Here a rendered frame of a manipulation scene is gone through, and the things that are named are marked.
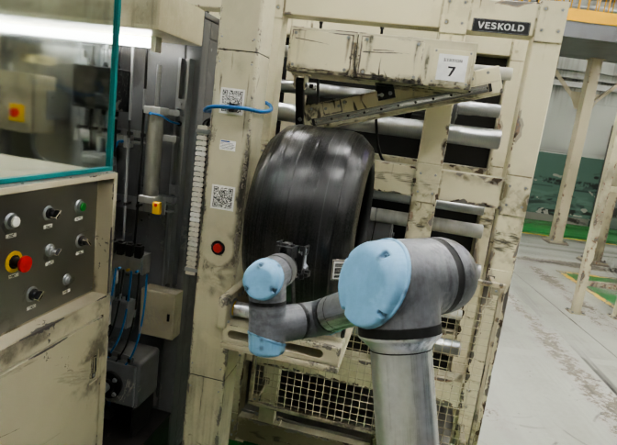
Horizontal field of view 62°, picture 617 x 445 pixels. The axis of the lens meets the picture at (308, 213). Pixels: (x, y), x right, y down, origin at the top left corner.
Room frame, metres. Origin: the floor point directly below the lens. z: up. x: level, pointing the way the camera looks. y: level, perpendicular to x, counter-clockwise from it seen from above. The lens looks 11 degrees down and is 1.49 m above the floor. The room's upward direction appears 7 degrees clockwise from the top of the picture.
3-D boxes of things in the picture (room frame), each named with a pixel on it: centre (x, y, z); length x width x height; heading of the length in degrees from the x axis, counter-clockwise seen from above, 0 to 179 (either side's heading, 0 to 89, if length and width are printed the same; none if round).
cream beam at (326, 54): (1.83, -0.18, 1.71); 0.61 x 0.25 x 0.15; 79
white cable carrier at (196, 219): (1.58, 0.34, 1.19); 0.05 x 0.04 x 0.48; 169
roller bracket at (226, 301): (1.60, 0.17, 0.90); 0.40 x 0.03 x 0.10; 169
